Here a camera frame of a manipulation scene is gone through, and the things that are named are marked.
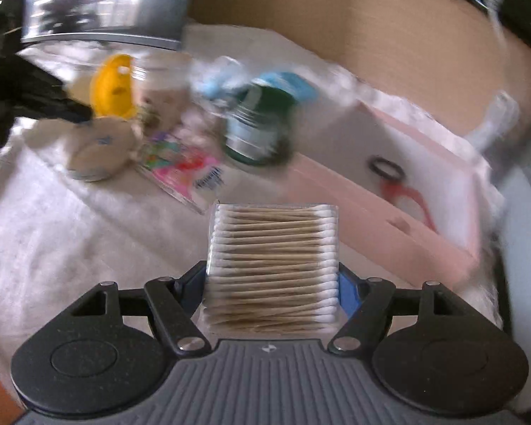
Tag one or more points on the clear cotton swab box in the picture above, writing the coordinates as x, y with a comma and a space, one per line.
272, 265

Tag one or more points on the clear jar with beige lid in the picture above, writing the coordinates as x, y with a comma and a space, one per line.
163, 84

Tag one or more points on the pink storage box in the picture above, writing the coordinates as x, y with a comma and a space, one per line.
358, 141

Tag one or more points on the yellow round lid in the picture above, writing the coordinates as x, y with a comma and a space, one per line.
110, 86

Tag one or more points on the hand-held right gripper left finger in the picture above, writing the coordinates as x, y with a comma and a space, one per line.
194, 284

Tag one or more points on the red scissors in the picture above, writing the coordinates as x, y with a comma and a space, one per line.
400, 190

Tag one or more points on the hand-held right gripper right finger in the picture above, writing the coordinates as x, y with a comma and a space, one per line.
348, 294

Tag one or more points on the colourful printed packet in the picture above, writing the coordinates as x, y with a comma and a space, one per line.
181, 166

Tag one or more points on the black monitor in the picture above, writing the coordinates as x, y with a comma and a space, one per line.
97, 4

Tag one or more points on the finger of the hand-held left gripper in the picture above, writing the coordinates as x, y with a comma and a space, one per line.
48, 99

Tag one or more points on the black board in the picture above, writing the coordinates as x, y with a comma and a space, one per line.
526, 9

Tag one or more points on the round cotton pad pack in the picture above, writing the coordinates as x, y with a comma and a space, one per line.
99, 148

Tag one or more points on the white textured blanket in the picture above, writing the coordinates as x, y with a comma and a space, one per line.
71, 239

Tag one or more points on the white plug adapter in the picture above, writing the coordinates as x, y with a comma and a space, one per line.
498, 115

